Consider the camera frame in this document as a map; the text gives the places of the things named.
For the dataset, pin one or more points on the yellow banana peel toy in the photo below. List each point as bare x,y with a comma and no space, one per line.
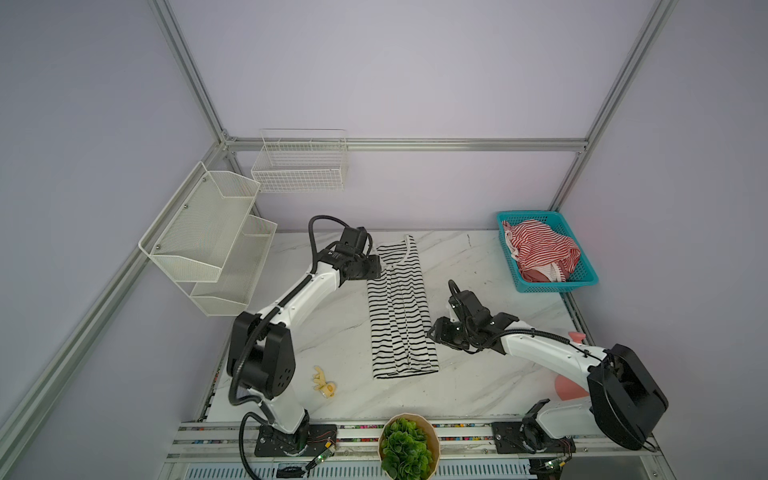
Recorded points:
321,384

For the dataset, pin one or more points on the black white striped tank top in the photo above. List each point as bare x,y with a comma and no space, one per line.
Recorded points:
399,315

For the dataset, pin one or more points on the green plant in pot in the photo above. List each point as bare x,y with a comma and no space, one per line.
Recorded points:
409,448

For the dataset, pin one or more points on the red white striped tank top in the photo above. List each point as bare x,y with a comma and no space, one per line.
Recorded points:
541,254

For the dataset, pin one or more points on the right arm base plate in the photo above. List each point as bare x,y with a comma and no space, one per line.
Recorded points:
518,437

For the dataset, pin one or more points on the teal plastic basket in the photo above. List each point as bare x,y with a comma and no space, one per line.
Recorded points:
584,274

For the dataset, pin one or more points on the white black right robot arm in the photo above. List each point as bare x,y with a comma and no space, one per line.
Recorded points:
623,401

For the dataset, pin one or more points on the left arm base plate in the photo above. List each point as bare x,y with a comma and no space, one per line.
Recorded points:
308,441

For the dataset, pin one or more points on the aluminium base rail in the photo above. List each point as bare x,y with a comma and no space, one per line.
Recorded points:
209,450

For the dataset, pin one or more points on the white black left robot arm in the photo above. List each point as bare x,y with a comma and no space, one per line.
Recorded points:
261,360

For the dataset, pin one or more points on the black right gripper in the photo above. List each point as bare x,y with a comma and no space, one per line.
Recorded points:
438,333

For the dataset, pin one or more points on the pink watering can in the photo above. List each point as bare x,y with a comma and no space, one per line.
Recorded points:
565,388

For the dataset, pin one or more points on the white wire wall basket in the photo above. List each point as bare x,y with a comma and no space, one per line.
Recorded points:
301,160

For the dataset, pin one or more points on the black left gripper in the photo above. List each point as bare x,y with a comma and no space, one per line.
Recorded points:
375,267

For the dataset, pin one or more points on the white mesh two-tier shelf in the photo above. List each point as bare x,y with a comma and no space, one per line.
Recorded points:
209,242

